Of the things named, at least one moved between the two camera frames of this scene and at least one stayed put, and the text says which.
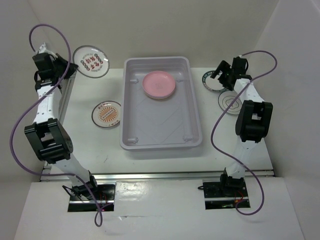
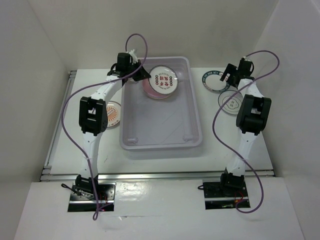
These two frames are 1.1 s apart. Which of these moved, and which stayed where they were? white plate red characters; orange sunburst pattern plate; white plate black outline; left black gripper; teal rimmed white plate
Moved: left black gripper; white plate red characters
Stayed: white plate black outline; orange sunburst pattern plate; teal rimmed white plate
